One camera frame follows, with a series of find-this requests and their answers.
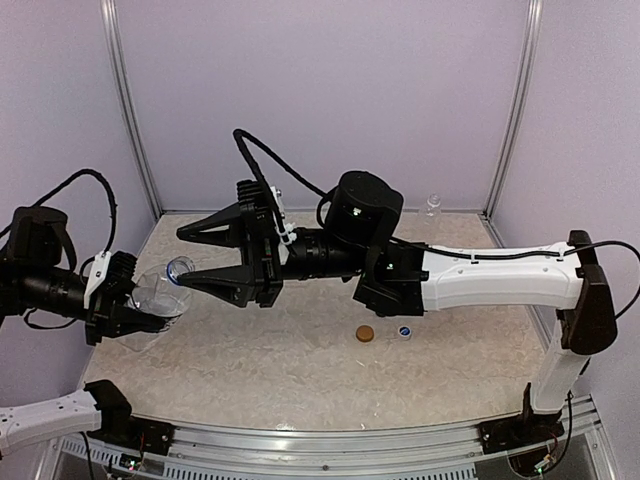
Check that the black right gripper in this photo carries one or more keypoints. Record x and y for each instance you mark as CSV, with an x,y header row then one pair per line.
x,y
260,272

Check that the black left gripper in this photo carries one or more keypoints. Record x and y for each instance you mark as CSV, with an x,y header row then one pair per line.
x,y
103,304

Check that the water bottle blue cap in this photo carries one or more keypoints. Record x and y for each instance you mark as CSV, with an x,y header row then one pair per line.
x,y
158,292

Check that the gold juice bottle cap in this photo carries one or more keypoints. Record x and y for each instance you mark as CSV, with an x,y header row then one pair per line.
x,y
365,333

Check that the blue white bottle cap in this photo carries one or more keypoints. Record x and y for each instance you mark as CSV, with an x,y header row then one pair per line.
x,y
405,332

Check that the clear bottle blue label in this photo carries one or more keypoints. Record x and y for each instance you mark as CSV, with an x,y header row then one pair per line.
x,y
430,211

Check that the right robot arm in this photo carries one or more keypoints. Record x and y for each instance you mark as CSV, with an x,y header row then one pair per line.
x,y
354,240

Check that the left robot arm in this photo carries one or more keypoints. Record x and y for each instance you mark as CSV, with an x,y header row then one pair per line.
x,y
38,273

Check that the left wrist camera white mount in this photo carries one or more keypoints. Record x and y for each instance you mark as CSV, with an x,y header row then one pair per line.
x,y
111,274

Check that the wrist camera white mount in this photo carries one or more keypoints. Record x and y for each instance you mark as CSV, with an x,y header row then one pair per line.
x,y
111,274
261,219

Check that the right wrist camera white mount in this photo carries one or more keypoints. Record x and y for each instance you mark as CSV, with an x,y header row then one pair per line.
x,y
261,219

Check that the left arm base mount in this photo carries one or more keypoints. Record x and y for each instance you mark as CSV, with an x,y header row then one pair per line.
x,y
118,426

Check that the aluminium corner post left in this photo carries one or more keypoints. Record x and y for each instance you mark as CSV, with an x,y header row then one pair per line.
x,y
109,15

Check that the aluminium corner post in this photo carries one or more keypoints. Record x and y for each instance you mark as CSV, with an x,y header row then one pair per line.
x,y
109,15
517,106

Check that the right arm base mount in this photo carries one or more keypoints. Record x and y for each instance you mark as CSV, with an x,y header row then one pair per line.
x,y
523,429

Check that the aluminium corner post right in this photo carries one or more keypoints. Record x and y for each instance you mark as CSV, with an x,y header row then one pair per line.
x,y
517,106

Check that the aluminium front rail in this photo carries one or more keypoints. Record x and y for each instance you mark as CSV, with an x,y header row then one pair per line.
x,y
469,449

